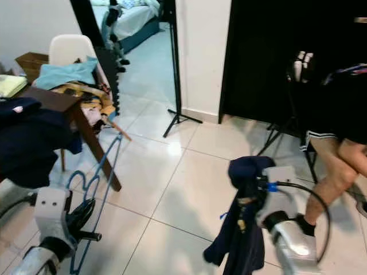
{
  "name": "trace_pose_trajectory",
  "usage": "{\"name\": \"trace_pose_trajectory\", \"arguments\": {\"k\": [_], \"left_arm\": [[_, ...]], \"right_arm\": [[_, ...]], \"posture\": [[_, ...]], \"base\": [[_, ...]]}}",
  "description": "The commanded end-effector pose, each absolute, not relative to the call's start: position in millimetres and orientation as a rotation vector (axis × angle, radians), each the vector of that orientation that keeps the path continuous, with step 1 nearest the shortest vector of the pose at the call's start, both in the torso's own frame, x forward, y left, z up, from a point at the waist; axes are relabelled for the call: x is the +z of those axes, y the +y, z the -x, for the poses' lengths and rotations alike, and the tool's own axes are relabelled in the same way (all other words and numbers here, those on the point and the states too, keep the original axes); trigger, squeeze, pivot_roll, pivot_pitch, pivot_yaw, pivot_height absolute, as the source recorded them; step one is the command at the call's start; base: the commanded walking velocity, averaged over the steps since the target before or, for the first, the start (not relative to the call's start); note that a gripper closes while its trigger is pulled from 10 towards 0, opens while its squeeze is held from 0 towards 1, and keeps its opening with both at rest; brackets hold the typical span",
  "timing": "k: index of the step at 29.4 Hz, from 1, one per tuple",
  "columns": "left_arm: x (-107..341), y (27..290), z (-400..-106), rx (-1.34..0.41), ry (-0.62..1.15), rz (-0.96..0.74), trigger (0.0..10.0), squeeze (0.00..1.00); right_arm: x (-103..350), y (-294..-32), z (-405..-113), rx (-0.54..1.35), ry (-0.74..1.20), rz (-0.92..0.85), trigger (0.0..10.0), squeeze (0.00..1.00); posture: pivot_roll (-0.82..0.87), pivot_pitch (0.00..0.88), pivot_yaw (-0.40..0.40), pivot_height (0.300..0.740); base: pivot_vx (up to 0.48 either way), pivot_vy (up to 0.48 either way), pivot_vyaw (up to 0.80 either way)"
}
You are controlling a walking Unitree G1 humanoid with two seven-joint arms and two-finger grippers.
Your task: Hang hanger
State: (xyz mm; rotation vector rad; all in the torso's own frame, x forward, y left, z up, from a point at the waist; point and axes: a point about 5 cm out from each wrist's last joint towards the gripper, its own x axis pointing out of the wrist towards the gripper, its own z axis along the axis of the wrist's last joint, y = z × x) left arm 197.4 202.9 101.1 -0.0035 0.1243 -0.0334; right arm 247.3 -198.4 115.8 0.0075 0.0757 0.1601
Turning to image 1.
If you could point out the navy mesh garment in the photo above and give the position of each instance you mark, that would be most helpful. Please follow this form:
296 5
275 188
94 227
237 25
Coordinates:
235 240

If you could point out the blue plastic hanger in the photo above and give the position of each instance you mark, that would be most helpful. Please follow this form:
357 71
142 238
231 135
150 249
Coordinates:
114 157

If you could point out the blue tape piece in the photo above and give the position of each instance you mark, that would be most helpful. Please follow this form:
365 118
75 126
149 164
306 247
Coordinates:
223 216

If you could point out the navy garment with patch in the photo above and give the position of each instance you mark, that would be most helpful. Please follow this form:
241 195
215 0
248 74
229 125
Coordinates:
28 143

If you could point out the wooden stick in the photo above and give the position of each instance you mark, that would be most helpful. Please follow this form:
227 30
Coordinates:
120 133

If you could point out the tan patterned cloth pile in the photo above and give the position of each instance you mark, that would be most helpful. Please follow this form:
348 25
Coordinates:
92 100

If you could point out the dark wooden table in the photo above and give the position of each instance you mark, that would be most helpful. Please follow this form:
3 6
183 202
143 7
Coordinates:
57 100

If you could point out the person in black clothes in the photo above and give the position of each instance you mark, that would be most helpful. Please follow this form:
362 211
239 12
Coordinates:
344 103

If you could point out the black door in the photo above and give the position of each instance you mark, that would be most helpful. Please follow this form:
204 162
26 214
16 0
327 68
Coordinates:
264 57

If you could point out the teal cloth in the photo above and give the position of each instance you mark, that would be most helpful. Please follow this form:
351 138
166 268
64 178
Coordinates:
63 73

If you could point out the yellow-green pad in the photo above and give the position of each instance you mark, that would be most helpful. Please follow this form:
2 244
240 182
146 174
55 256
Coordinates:
11 86

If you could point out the black foam puzzle mat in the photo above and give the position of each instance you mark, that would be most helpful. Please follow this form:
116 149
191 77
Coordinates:
112 69

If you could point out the black tripod stand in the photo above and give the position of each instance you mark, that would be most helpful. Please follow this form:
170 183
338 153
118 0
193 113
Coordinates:
172 57

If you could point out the brown cardboard box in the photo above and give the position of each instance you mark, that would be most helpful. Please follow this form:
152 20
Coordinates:
31 63

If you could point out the white plastic chair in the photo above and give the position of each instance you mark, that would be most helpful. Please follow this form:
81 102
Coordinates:
69 48

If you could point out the bed with teal blanket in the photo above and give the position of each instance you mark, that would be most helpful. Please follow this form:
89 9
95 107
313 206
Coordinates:
132 20

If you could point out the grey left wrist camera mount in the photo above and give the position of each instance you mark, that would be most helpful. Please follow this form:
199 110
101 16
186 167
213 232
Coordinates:
51 212

